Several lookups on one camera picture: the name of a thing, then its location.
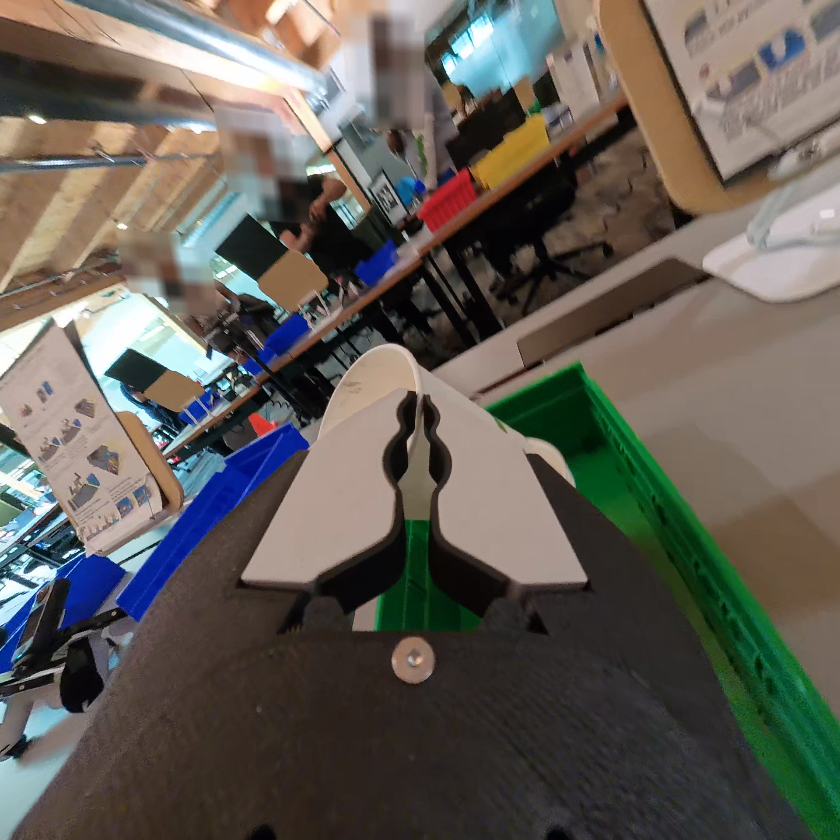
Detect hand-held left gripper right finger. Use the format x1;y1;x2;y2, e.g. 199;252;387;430
420;392;589;619

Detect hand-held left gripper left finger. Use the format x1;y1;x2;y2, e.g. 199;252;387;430
241;388;419;614

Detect green plastic bin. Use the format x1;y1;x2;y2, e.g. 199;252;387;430
374;361;840;840

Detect grey desk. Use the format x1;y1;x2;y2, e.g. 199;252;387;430
430;190;840;657

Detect blue plastic bin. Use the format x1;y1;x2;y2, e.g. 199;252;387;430
0;554;127;673
262;314;311;357
120;423;311;622
354;238;399;287

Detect long wooden edged table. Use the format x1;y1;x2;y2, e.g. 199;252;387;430
163;249;431;460

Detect plain wooden board stand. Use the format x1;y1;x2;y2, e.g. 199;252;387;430
104;348;206;409
215;213;330;311

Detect wooden stand with picture sheet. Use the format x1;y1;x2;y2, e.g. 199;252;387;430
0;322;185;557

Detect black office chair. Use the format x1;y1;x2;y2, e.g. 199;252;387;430
484;177;616;311

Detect spare black gripper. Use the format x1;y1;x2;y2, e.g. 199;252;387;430
0;577;127;759

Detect red plastic bin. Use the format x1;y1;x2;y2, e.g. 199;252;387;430
416;168;478;232

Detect black white marker sign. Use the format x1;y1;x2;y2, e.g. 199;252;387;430
367;172;409;225

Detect wooden table black legs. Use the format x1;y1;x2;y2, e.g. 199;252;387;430
400;98;632;343

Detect yellow plastic bin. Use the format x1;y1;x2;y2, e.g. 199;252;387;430
469;115;552;189

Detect white carton box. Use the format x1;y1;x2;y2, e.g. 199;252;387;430
546;39;602;110

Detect printed instruction sheet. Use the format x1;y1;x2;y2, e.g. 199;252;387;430
642;0;840;182

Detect silver ventilation duct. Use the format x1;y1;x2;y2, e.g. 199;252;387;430
66;0;330;94

